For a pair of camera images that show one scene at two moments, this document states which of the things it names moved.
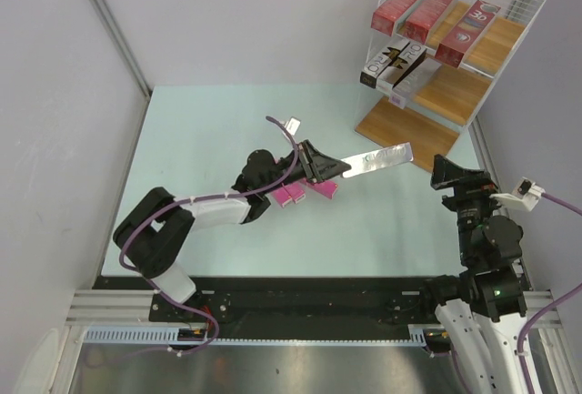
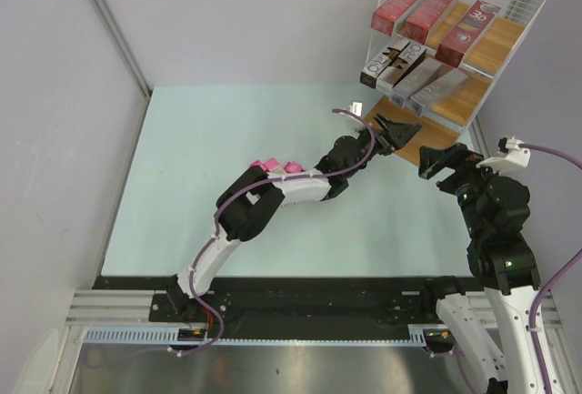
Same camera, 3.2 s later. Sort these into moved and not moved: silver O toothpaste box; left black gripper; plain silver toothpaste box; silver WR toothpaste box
Moved: left black gripper
Not moved: silver WR toothpaste box; plain silver toothpaste box; silver O toothpaste box
